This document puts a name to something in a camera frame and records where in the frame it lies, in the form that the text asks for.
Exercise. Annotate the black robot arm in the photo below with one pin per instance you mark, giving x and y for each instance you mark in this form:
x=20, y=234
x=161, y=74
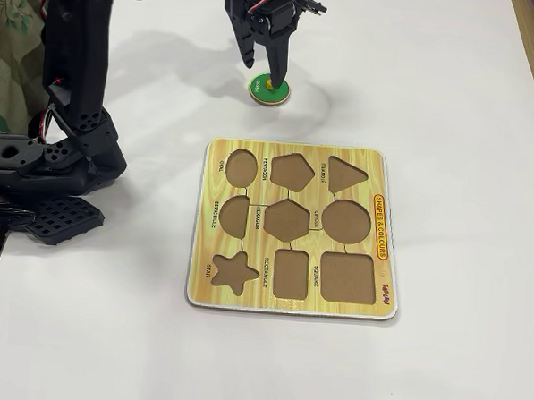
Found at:
x=78, y=42

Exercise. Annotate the light wooden edge strip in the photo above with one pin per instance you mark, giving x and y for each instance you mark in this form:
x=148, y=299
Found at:
x=527, y=16

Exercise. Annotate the black table clamp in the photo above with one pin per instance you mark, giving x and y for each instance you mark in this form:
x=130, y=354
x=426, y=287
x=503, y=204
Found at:
x=6, y=217

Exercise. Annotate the black robot base grid foot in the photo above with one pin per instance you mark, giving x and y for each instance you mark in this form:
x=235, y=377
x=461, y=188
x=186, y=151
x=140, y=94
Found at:
x=64, y=218

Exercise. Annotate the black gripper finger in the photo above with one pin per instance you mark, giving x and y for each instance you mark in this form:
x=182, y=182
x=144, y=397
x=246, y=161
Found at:
x=244, y=46
x=276, y=57

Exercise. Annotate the black square wrist camera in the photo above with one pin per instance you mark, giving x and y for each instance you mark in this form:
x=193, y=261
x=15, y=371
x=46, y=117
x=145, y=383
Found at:
x=313, y=6

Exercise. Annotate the green round piece yellow pin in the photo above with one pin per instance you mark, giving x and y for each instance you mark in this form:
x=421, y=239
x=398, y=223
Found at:
x=279, y=94

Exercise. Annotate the wooden shapes puzzle board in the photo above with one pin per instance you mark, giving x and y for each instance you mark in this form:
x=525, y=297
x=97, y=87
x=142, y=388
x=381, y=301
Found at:
x=385, y=170

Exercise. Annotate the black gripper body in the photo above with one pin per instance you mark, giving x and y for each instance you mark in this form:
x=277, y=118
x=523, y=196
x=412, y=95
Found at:
x=258, y=27

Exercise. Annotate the floral green cloth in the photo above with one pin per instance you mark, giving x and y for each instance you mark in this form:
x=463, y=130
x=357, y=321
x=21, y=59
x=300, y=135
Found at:
x=11, y=39

